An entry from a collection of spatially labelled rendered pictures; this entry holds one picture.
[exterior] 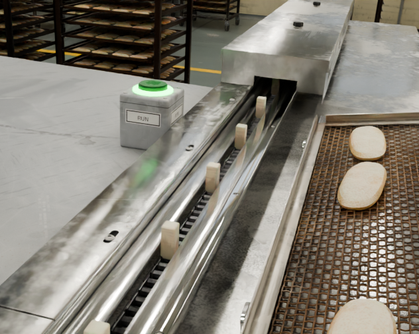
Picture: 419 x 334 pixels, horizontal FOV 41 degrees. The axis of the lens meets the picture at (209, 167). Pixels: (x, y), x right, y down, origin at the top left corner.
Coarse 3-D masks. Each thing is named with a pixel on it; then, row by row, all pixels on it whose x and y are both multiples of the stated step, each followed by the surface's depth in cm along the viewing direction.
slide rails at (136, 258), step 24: (264, 96) 93; (240, 120) 80; (264, 120) 81; (216, 144) 71; (240, 168) 64; (192, 192) 58; (216, 192) 58; (168, 216) 53; (216, 216) 53; (144, 240) 49; (192, 240) 49; (120, 264) 45; (144, 264) 45; (168, 264) 45; (120, 288) 42; (168, 288) 42; (96, 312) 39; (144, 312) 40
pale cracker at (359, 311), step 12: (360, 300) 33; (372, 300) 33; (348, 312) 32; (360, 312) 32; (372, 312) 32; (384, 312) 32; (336, 324) 31; (348, 324) 31; (360, 324) 31; (372, 324) 30; (384, 324) 30
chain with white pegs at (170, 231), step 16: (272, 80) 97; (272, 96) 97; (256, 112) 85; (240, 128) 72; (240, 144) 73; (208, 176) 60; (208, 192) 61; (192, 208) 57; (176, 224) 48; (192, 224) 54; (176, 240) 48; (160, 256) 48; (160, 272) 46; (144, 288) 44; (128, 304) 42; (96, 320) 36; (128, 320) 40
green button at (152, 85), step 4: (144, 80) 76; (148, 80) 76; (152, 80) 77; (156, 80) 77; (140, 84) 75; (144, 84) 74; (148, 84) 75; (152, 84) 75; (156, 84) 75; (160, 84) 75; (164, 84) 75; (140, 88) 74; (144, 88) 74; (148, 88) 74; (152, 88) 74; (156, 88) 74; (160, 88) 74; (164, 88) 74
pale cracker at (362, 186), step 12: (360, 168) 51; (372, 168) 51; (384, 168) 52; (348, 180) 49; (360, 180) 49; (372, 180) 49; (384, 180) 50; (348, 192) 47; (360, 192) 47; (372, 192) 47; (348, 204) 46; (360, 204) 46; (372, 204) 46
